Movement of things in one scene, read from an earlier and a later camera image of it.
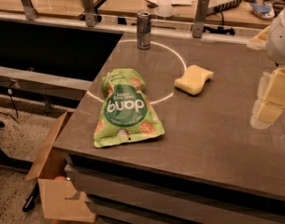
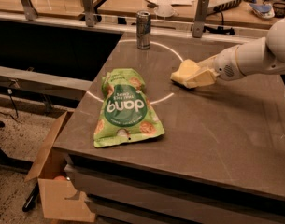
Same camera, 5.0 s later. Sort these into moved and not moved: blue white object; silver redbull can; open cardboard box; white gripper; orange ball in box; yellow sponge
Moved: white gripper; yellow sponge
Not moved: open cardboard box; silver redbull can; orange ball in box; blue white object
